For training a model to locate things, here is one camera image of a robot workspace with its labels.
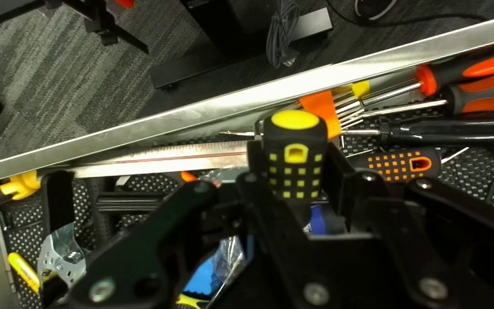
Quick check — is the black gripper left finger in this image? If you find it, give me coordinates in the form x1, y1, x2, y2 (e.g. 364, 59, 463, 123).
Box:
56, 137, 340, 309

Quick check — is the blue plastic block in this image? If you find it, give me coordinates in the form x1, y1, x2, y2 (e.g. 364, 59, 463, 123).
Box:
182, 236, 243, 300

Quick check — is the black cable loop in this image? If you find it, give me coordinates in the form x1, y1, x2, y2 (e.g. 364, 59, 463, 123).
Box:
324, 0, 492, 28

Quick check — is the black screwdriver with orange squares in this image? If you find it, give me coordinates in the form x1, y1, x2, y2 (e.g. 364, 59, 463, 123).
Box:
365, 147, 444, 185

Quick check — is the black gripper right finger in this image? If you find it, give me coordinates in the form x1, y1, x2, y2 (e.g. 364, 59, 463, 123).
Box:
322, 142, 489, 309

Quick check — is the yellow plastic clamp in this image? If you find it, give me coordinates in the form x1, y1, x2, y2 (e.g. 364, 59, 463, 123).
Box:
0, 169, 44, 202

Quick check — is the gray cable bundle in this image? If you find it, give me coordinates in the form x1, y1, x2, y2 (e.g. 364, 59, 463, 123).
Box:
264, 0, 302, 70

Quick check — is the yellow handled tool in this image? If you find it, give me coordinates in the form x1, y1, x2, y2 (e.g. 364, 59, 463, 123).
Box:
5, 250, 44, 295

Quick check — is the orange hex key holder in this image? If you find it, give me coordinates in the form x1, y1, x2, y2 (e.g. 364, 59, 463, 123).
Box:
298, 89, 345, 140

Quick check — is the clear plastic bag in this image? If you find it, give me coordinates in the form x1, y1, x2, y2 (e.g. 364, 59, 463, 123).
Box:
36, 221, 89, 288

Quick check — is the black wheeled stand base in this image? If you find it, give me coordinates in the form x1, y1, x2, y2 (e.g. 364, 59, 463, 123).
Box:
43, 0, 153, 54

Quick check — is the blue black screwdriver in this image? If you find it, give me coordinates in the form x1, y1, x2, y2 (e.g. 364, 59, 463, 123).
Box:
309, 202, 327, 234

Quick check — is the silver metal ruler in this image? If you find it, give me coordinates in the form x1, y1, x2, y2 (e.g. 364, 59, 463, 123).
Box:
70, 138, 250, 179

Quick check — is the silver hex key set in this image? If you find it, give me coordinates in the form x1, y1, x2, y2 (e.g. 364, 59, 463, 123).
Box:
333, 80, 374, 128

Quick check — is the black yellow handled screwdriver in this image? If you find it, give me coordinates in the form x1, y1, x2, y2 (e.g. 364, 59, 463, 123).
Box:
259, 107, 331, 202

